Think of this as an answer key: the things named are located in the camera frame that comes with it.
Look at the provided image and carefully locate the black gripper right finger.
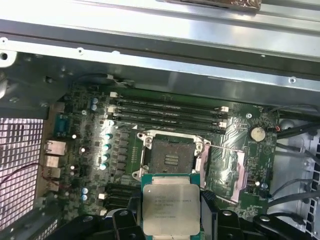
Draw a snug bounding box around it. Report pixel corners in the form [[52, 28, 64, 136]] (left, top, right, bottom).
[[200, 190, 312, 240]]

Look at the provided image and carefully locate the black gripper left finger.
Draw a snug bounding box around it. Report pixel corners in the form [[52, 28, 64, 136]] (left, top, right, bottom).
[[63, 191, 143, 240]]

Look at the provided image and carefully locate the silver CPU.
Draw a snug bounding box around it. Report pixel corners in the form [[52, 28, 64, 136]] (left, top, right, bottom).
[[140, 173, 202, 240]]

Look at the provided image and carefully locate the CPU socket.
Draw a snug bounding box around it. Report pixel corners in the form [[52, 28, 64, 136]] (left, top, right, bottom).
[[131, 128, 212, 183]]

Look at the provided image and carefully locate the black RAM slot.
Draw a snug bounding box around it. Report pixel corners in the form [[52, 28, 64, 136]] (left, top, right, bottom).
[[109, 91, 227, 112], [109, 112, 228, 133], [109, 97, 229, 118], [109, 104, 228, 126], [108, 193, 137, 202], [107, 188, 142, 195], [106, 183, 142, 190]]

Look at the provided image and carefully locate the metal USB port block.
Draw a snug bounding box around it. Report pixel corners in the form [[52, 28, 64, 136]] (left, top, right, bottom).
[[44, 154, 61, 168]]

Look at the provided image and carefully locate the coin cell battery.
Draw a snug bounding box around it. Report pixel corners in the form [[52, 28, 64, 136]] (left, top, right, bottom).
[[250, 125, 266, 141]]

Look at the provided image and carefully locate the grey metal drive cage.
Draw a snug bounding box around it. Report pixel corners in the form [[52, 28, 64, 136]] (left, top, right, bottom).
[[277, 117, 320, 240]]

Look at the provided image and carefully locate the metal network port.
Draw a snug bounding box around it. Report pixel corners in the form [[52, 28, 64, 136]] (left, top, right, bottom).
[[44, 139, 66, 155]]

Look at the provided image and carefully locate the green motherboard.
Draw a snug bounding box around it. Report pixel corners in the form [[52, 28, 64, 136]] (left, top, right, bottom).
[[47, 83, 281, 226]]

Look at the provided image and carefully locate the blue serial port connector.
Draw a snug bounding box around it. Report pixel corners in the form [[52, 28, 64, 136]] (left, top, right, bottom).
[[57, 114, 73, 138]]

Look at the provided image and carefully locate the black PC case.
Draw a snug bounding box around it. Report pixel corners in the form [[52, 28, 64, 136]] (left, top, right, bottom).
[[0, 27, 320, 240]]

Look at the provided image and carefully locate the thin red wire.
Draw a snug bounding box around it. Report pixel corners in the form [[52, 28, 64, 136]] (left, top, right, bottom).
[[0, 161, 47, 185]]

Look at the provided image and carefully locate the black cable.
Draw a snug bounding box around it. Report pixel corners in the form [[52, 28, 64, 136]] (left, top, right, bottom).
[[271, 104, 320, 151]]

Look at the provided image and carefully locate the grey sensor wire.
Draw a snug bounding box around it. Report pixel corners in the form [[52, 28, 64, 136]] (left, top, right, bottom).
[[81, 72, 136, 87]]

